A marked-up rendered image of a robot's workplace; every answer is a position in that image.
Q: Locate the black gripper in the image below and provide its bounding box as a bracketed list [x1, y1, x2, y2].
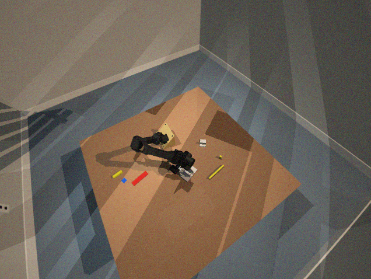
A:
[169, 151, 192, 175]

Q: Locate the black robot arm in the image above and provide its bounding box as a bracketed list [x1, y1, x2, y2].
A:
[130, 132, 195, 171]

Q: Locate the red curved bar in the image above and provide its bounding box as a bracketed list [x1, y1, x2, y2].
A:
[132, 171, 148, 186]

